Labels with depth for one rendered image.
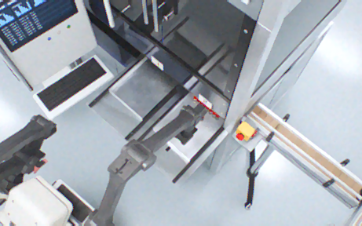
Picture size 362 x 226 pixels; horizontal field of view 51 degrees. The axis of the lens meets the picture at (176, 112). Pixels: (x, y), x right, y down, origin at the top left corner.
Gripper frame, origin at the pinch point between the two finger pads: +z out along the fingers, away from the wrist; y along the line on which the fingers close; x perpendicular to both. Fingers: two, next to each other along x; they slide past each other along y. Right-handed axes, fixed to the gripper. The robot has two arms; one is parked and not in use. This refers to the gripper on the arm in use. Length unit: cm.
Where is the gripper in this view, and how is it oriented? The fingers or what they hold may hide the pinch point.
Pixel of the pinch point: (183, 140)
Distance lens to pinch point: 179.3
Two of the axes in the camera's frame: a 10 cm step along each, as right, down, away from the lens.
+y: 6.4, -6.1, 4.6
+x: -7.5, -6.1, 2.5
